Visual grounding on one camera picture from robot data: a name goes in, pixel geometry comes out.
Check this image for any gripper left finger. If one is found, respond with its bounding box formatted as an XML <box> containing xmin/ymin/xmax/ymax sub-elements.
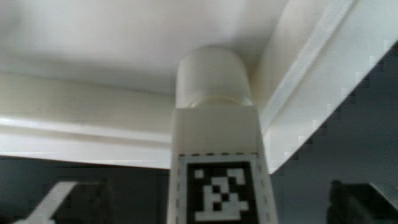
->
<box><xmin>12</xmin><ymin>181</ymin><xmax>113</xmax><ymax>224</ymax></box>

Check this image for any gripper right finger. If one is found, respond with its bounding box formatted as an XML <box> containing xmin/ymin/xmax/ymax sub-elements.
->
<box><xmin>326</xmin><ymin>180</ymin><xmax>398</xmax><ymax>224</ymax></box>

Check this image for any white table leg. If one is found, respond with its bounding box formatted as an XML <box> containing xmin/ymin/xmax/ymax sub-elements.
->
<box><xmin>166</xmin><ymin>47</ymin><xmax>278</xmax><ymax>224</ymax></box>

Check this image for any white square table top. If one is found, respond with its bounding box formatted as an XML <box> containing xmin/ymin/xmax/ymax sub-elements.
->
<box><xmin>0</xmin><ymin>0</ymin><xmax>398</xmax><ymax>168</ymax></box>

